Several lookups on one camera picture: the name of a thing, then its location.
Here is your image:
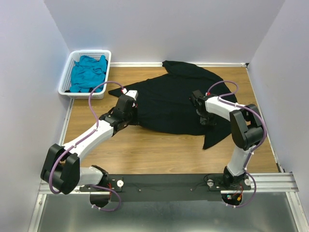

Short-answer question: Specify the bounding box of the black t shirt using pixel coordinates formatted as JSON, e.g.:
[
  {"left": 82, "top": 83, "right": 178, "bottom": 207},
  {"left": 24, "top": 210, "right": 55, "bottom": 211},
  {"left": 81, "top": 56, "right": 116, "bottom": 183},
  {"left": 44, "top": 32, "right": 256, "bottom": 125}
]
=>
[{"left": 108, "top": 60, "right": 239, "bottom": 150}]

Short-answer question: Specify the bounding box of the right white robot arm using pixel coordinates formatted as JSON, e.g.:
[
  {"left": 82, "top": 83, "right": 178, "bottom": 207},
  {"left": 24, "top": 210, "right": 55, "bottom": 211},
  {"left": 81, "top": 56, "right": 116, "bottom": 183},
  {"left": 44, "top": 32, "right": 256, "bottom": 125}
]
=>
[{"left": 190, "top": 90, "right": 267, "bottom": 189}]

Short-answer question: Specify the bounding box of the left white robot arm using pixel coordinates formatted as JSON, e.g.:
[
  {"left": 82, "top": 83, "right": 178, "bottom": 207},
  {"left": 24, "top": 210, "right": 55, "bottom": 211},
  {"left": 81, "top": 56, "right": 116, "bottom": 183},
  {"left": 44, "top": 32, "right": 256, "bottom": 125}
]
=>
[{"left": 41, "top": 90, "right": 138, "bottom": 194}]

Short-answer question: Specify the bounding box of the blue t shirt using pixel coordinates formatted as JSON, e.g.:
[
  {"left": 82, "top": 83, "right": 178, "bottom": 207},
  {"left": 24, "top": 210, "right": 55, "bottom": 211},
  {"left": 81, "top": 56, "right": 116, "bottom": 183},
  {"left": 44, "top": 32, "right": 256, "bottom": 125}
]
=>
[{"left": 69, "top": 55, "right": 108, "bottom": 93}]

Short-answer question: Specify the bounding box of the white plastic basket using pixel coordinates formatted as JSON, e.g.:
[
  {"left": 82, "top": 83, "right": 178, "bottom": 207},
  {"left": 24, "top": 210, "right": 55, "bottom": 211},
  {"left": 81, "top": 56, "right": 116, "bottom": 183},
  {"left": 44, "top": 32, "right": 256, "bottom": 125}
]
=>
[{"left": 58, "top": 49, "right": 112, "bottom": 99}]

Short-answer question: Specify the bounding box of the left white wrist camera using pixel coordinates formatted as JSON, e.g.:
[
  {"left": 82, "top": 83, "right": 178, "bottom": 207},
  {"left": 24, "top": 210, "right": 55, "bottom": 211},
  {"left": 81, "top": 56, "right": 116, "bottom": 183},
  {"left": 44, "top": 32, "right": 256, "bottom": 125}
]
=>
[{"left": 121, "top": 88, "right": 138, "bottom": 100}]

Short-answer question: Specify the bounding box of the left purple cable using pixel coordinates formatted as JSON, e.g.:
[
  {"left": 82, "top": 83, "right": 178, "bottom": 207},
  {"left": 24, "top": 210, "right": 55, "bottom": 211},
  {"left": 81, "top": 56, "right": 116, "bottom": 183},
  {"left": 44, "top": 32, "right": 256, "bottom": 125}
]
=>
[{"left": 49, "top": 81, "right": 126, "bottom": 194}]

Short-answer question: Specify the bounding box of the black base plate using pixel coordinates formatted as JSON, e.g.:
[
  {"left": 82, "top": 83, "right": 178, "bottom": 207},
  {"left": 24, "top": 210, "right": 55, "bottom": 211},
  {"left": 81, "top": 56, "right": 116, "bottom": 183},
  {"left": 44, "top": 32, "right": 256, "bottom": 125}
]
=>
[{"left": 79, "top": 173, "right": 252, "bottom": 203}]

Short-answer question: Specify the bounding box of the aluminium rail frame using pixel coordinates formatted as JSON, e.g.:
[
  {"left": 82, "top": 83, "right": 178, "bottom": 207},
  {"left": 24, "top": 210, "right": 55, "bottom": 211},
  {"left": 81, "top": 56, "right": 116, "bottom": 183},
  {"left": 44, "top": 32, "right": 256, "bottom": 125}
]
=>
[{"left": 29, "top": 91, "right": 309, "bottom": 232}]

